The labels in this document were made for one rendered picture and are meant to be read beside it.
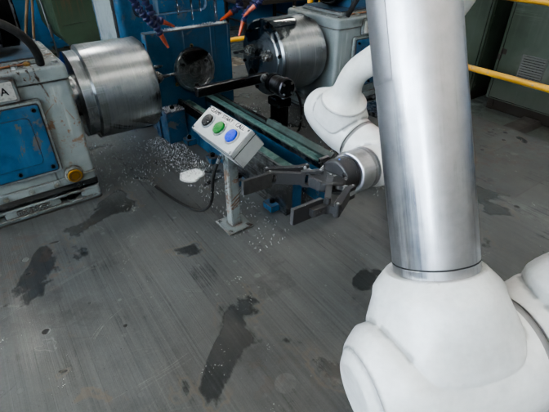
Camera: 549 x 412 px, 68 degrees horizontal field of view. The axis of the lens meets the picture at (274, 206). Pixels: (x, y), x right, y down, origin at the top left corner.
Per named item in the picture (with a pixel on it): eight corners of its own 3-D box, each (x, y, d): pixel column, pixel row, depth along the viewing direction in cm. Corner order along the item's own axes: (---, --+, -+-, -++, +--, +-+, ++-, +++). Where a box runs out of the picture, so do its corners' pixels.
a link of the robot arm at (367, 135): (369, 201, 89) (330, 163, 95) (409, 183, 99) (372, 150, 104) (393, 163, 82) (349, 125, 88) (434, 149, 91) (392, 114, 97)
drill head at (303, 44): (225, 88, 153) (219, 15, 138) (309, 69, 173) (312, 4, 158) (263, 109, 136) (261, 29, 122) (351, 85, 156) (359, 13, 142)
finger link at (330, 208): (328, 207, 73) (341, 213, 71) (308, 215, 70) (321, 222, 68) (329, 199, 72) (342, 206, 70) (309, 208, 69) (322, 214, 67)
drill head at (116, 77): (29, 134, 120) (-4, 44, 106) (148, 106, 138) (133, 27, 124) (48, 167, 104) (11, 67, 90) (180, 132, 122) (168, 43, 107)
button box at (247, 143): (203, 140, 97) (189, 127, 93) (223, 118, 97) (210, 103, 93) (243, 169, 85) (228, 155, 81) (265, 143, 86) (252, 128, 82)
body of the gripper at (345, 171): (359, 197, 84) (328, 210, 78) (328, 183, 89) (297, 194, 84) (364, 163, 80) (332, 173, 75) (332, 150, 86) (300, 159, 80)
